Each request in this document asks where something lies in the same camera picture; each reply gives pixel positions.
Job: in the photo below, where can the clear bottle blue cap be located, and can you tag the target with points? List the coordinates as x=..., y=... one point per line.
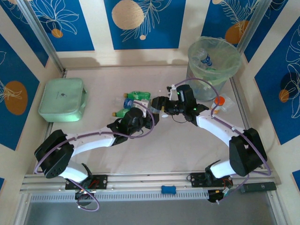
x=154, y=109

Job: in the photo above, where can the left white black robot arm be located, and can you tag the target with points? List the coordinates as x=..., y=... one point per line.
x=93, y=140

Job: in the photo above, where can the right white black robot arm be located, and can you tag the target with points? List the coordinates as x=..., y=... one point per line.
x=215, y=126

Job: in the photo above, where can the translucent grey plastic bin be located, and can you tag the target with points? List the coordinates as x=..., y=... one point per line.
x=201, y=93

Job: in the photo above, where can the clear bin with green liner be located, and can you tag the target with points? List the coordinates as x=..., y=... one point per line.
x=229, y=58

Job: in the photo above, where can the squashed clear bottle blue label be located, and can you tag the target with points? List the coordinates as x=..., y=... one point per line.
x=127, y=102

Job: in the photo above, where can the orange cap pill bottle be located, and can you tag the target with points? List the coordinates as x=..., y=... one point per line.
x=220, y=101

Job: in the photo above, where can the clear plastic cup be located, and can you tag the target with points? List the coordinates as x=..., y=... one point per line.
x=228, y=104

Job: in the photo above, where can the mint green zip pouch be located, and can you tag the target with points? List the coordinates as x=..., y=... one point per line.
x=62, y=99

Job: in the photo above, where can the blue bone-shaped object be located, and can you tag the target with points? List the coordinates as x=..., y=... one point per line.
x=168, y=189

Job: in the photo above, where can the black flat device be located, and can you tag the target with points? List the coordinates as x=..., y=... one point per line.
x=257, y=187

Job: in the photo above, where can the aluminium frame rail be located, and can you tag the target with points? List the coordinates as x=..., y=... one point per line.
x=145, y=180

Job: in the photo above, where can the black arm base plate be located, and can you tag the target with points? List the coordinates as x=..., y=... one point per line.
x=198, y=180
x=100, y=181

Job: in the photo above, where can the black base electronics bracket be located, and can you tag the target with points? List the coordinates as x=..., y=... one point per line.
x=214, y=197
x=84, y=198

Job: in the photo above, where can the aluminium corner post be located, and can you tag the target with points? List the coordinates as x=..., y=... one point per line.
x=39, y=35
x=253, y=28

